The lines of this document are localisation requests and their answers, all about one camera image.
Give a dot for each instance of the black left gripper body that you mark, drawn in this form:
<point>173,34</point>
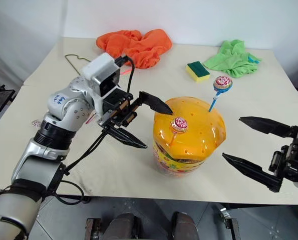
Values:
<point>118,100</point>

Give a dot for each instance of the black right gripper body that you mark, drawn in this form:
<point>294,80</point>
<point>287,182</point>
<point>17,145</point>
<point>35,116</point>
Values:
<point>292,160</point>

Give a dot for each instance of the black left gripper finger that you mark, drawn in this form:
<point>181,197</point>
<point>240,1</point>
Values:
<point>125,136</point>
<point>155,102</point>

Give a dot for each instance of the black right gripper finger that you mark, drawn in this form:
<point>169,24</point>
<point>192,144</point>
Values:
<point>266,126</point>
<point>254,171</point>

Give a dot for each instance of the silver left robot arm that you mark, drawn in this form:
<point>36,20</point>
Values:
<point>71,111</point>

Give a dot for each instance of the yellow plastic lollipop jar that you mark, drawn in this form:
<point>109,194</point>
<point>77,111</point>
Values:
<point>191,127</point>

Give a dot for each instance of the pink lollipop stick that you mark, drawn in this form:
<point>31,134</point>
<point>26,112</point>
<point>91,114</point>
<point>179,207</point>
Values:
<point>91,119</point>
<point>125,72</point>

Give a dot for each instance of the lollipop with orange stick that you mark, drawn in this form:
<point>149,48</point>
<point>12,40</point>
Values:
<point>180,124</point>

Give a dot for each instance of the yellow and green sponge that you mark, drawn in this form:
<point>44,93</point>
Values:
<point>197,71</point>

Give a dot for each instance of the orange cloth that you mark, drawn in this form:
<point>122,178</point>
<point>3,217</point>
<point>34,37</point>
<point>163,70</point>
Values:
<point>138,46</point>

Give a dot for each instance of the lollipop with blue stick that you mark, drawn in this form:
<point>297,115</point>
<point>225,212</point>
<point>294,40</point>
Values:
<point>223,83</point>

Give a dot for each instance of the green cloth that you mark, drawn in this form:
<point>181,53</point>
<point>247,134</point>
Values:
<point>232,58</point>

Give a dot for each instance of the small wrapped lollipop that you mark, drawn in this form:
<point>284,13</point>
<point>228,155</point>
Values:
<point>36,124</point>

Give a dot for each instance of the dark rounded shape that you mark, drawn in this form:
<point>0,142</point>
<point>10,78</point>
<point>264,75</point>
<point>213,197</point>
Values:
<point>123,226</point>
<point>185,226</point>

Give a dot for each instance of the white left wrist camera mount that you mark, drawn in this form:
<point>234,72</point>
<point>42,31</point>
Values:
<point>98,68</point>

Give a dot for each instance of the metal table bracket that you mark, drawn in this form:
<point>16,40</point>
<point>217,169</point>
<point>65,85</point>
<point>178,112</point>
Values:
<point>230,222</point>
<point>92,228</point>

